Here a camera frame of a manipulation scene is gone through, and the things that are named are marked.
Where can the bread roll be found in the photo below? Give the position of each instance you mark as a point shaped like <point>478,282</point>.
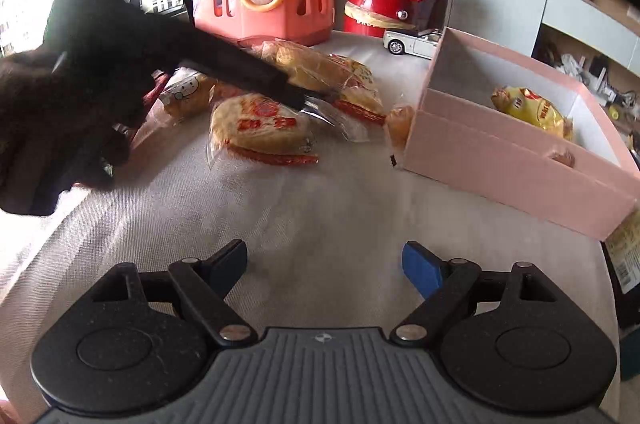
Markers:
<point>400,124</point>

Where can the white shelf clutter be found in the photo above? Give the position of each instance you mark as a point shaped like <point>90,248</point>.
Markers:
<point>575,64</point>

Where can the red print cake packet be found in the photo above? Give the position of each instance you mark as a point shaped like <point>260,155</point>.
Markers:
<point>330,71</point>
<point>260,129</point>

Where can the pink cardboard box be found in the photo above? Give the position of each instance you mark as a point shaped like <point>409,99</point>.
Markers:
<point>500,174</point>

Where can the person's left hand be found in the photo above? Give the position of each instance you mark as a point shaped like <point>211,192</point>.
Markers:
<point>45,129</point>

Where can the flat yellow packet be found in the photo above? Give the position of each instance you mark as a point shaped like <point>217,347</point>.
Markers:
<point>627,249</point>

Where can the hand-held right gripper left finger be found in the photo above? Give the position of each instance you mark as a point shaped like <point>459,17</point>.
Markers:
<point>232,261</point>

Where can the yellow snack packet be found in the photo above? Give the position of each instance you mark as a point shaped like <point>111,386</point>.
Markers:
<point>537,109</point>

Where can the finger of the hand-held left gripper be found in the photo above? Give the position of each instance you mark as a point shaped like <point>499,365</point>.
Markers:
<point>250,71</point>

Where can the wooden shelf unit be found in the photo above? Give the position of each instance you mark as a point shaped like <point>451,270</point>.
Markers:
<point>570,4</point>

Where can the cartoon face bread packet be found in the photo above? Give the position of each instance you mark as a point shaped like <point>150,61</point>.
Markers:
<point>187,96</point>

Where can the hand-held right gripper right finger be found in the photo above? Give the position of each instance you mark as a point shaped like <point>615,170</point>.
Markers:
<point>420,271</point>

